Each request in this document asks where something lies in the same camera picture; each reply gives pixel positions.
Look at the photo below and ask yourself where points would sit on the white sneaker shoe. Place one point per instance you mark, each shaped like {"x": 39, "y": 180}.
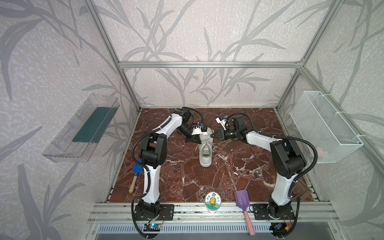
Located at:
{"x": 205, "y": 161}

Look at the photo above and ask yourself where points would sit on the right circuit board with wires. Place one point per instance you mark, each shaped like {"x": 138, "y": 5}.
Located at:
{"x": 280, "y": 227}

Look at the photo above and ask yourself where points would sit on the green circuit board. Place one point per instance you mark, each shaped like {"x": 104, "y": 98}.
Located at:
{"x": 152, "y": 227}

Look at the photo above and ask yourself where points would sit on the blue wooden handled spatula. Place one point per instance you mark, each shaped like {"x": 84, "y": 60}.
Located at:
{"x": 137, "y": 169}

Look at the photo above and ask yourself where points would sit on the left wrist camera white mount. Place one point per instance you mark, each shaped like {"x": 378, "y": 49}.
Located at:
{"x": 202, "y": 130}

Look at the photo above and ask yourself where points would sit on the white shoelace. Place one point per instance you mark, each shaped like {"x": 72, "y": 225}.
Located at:
{"x": 207, "y": 146}

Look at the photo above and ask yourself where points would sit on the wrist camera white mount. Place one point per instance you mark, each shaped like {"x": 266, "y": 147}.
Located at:
{"x": 223, "y": 121}
{"x": 202, "y": 130}

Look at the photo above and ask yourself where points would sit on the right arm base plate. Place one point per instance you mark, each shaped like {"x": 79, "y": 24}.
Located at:
{"x": 267, "y": 212}

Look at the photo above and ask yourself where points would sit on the purple pink toy shovel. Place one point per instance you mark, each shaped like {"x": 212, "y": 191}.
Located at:
{"x": 243, "y": 202}

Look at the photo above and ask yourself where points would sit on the clear plastic wall tray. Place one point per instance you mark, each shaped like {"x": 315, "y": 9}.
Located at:
{"x": 79, "y": 138}

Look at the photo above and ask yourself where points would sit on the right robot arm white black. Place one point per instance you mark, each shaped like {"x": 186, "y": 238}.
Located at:
{"x": 287, "y": 157}

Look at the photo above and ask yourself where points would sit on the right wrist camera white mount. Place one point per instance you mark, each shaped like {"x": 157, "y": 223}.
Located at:
{"x": 223, "y": 121}

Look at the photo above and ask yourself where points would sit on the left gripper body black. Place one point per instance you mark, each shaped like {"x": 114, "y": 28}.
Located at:
{"x": 193, "y": 138}

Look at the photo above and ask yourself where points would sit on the brown slotted litter scoop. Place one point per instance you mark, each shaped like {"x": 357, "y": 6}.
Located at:
{"x": 301, "y": 188}

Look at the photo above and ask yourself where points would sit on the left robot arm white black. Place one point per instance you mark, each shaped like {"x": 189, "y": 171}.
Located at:
{"x": 150, "y": 152}

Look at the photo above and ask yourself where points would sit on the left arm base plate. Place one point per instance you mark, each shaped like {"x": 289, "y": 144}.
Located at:
{"x": 165, "y": 212}

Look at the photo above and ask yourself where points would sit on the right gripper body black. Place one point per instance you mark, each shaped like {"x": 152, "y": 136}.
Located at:
{"x": 224, "y": 135}

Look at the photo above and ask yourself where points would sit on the white wire mesh basket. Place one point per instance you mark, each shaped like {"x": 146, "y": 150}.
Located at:
{"x": 321, "y": 124}

